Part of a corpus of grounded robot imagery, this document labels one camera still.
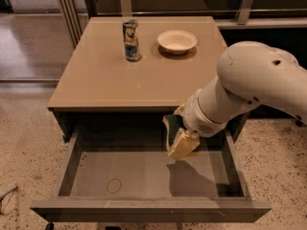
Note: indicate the open grey top drawer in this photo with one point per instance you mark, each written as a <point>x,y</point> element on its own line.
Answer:
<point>206,186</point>

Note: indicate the metal railing frame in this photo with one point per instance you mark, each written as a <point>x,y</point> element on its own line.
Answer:
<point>230,14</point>

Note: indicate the blue white drink can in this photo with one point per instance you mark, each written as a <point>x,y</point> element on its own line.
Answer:
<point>131,40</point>

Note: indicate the red rubber band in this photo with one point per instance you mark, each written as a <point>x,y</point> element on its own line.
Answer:
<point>114,185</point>

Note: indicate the green yellow sponge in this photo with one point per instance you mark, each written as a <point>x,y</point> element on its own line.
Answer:
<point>174,126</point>

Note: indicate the beige drawer cabinet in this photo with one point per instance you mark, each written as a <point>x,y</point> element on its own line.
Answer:
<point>98,77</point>

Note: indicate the white paper bowl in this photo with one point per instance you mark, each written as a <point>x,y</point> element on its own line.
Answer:
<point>177,42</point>

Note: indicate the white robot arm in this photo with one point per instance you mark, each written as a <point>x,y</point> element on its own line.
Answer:
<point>249,74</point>

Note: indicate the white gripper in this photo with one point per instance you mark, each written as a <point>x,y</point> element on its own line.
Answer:
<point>196,119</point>

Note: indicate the black caster wheel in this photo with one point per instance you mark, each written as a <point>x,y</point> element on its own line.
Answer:
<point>50,226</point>

